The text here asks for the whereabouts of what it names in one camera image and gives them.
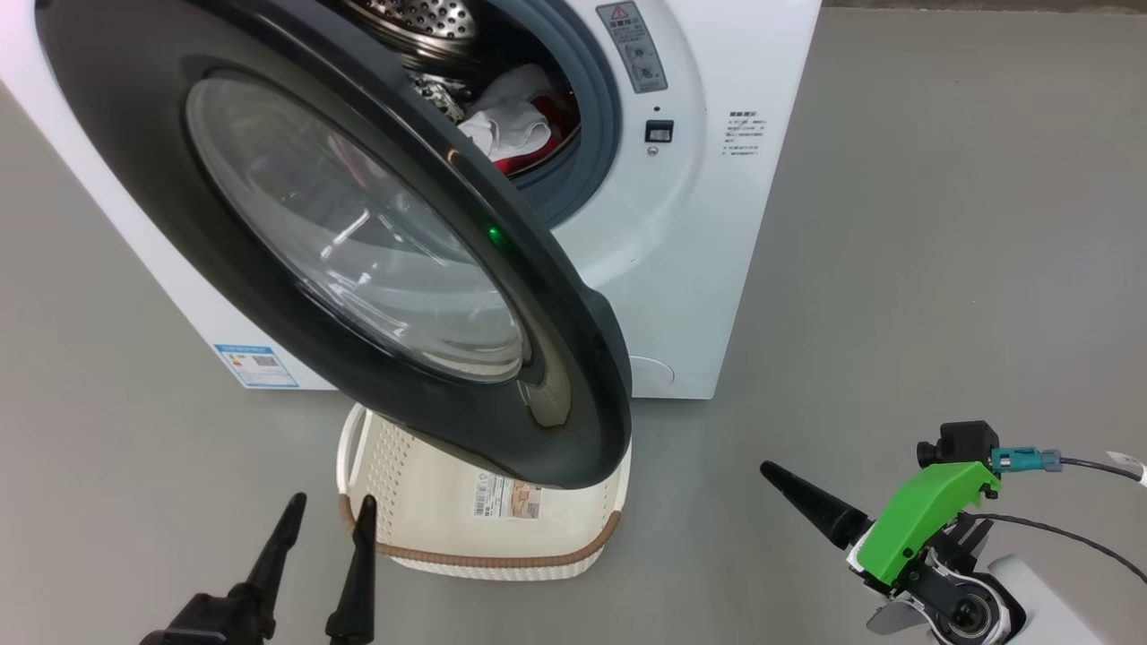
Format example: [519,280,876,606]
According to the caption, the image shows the grey warning sticker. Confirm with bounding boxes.
[596,2,669,95]

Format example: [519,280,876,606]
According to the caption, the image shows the round black glass washer door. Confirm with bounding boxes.
[34,0,634,490]

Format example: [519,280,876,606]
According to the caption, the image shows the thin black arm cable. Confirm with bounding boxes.
[961,512,1147,585]

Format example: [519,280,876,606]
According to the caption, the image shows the grey rubber door gasket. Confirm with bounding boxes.
[488,0,625,230]

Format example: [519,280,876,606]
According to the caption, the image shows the white front-load washing machine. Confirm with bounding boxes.
[0,0,823,400]

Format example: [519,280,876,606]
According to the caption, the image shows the round white filter cover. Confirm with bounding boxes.
[627,356,677,391]

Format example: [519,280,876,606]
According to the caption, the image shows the steel perforated washer drum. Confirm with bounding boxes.
[339,0,585,180]

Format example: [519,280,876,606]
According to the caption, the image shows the teal cable connector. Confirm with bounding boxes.
[991,445,1064,475]

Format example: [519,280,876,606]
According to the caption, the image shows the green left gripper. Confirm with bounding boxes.
[139,493,378,645]

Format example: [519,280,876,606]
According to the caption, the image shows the paper basket label sticker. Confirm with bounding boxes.
[472,473,544,521]

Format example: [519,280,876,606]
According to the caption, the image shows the thin black connector cable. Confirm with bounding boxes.
[1057,456,1147,486]

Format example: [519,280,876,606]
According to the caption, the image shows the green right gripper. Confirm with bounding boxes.
[760,460,1027,645]

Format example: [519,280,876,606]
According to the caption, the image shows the cream perforated laundry basket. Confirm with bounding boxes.
[336,403,634,582]

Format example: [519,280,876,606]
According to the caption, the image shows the white cloth garment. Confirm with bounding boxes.
[457,64,562,163]

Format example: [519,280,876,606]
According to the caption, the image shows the blue energy label sticker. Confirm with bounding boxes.
[213,344,300,390]

